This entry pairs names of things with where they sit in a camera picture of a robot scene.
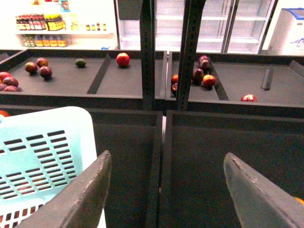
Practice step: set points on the white grocery shelf with bottles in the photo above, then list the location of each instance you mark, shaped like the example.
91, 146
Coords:
74, 24

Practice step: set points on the light blue plastic basket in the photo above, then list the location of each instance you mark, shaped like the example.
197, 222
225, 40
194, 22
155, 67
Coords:
40, 154

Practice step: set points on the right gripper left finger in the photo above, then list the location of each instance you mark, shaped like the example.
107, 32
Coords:
80, 204

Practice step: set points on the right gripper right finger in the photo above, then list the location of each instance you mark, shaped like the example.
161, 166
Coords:
258, 202

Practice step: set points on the green avocado far shelf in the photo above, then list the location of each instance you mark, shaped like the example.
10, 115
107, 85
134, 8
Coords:
80, 63

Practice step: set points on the red apple right tray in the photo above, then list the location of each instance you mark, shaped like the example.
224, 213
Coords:
249, 98

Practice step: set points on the glass door refrigerator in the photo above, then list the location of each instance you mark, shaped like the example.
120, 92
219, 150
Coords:
227, 26

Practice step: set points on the black vertical shelf post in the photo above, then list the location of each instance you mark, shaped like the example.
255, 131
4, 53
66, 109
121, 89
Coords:
147, 56

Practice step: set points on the white chest freezer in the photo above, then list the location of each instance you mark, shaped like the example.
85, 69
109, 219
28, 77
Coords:
288, 35

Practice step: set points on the red apple far shelf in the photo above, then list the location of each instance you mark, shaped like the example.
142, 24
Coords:
123, 59

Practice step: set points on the orange fruit upper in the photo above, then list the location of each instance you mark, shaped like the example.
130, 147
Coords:
4, 113

